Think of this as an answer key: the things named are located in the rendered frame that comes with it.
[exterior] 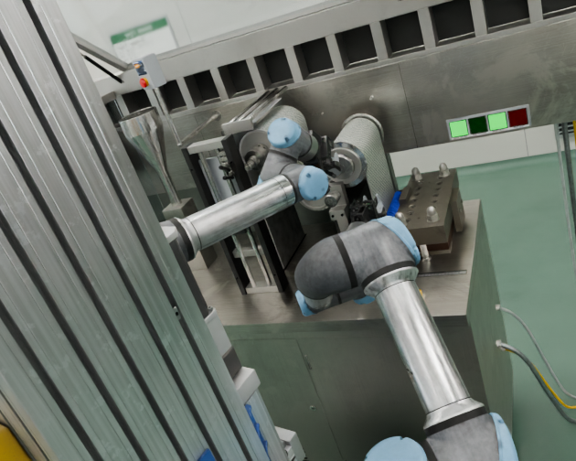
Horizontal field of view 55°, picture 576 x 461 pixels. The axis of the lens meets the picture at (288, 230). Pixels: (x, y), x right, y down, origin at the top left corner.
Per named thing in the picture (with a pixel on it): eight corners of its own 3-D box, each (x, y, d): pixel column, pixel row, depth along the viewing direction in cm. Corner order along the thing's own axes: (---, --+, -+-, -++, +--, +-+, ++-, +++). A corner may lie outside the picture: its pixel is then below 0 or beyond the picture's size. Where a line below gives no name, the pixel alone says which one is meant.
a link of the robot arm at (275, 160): (270, 195, 131) (286, 151, 131) (248, 188, 141) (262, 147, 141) (295, 206, 136) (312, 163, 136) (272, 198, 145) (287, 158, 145)
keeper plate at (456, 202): (456, 231, 180) (450, 201, 176) (459, 217, 188) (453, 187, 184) (464, 230, 179) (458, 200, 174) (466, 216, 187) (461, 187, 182)
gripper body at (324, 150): (335, 141, 158) (318, 127, 148) (336, 170, 156) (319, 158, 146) (311, 146, 161) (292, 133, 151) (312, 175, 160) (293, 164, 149)
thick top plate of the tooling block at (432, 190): (394, 248, 171) (389, 230, 169) (414, 190, 203) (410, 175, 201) (447, 242, 164) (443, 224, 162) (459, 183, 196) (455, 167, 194)
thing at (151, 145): (180, 274, 219) (117, 140, 196) (197, 255, 230) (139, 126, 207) (210, 272, 213) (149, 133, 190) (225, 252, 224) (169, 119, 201)
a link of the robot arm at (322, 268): (299, 304, 107) (306, 326, 155) (353, 284, 108) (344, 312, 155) (279, 249, 110) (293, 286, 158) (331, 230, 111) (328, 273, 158)
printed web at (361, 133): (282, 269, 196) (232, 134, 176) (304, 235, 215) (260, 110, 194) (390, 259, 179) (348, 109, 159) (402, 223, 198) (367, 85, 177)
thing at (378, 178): (379, 228, 175) (365, 175, 167) (393, 194, 193) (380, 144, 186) (381, 228, 174) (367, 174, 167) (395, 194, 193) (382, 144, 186)
